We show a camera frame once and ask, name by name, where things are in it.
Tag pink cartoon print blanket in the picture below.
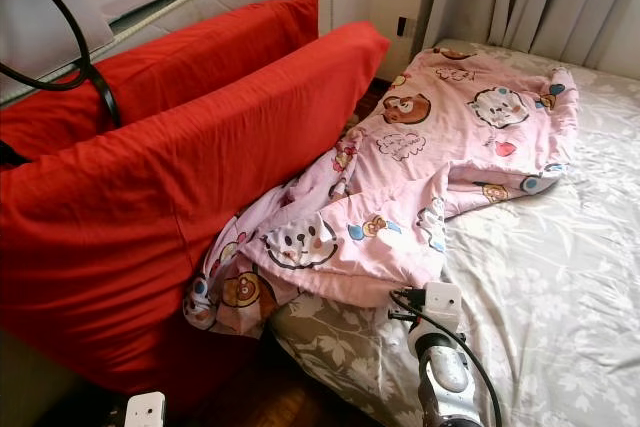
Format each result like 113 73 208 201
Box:
183 45 579 338

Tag grey floral bed sheet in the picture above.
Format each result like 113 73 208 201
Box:
265 39 640 427

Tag red cushion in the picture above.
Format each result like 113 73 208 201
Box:
0 20 391 408
0 0 321 163

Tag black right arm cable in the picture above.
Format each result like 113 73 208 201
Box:
390 287 506 427

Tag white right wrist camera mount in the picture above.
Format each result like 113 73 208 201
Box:
423 281 463 326

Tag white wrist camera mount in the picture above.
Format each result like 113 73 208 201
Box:
125 391 166 427
423 281 463 326

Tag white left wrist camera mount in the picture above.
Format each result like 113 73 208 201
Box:
125 391 166 427

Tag lavender handbag black handles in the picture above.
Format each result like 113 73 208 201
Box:
0 0 123 168

